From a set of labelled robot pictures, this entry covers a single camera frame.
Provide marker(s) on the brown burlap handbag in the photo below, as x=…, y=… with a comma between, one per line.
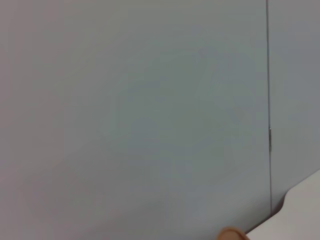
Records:
x=231, y=233

